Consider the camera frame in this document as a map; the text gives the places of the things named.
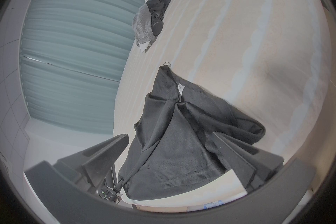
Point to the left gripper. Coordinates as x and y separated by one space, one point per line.
111 194

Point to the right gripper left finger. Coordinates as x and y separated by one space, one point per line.
89 165

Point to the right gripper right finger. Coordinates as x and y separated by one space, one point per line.
246 165

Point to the black T-shirt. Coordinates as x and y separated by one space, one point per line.
178 144

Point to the bed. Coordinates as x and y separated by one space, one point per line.
249 47

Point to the pile of clothes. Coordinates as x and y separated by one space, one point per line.
147 20

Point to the white ceiling air vent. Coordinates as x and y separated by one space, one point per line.
4 164

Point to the blue-green curtain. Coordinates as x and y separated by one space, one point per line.
78 47

